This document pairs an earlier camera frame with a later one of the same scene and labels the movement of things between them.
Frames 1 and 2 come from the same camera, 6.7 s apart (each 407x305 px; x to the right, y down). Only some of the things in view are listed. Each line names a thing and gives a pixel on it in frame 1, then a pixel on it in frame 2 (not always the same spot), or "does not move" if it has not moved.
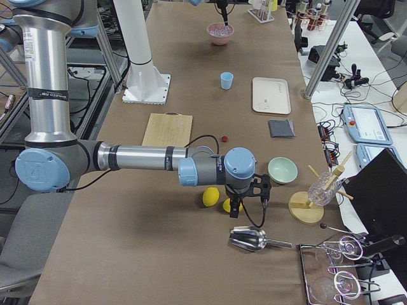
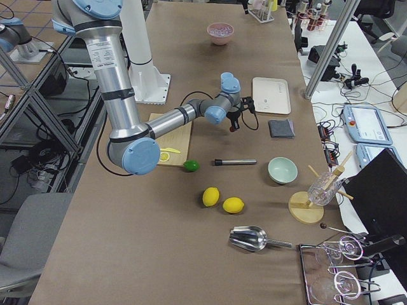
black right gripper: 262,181 -> 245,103
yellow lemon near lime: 210,196 does not move
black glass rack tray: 329,270 does not move
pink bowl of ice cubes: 219,33 does not move
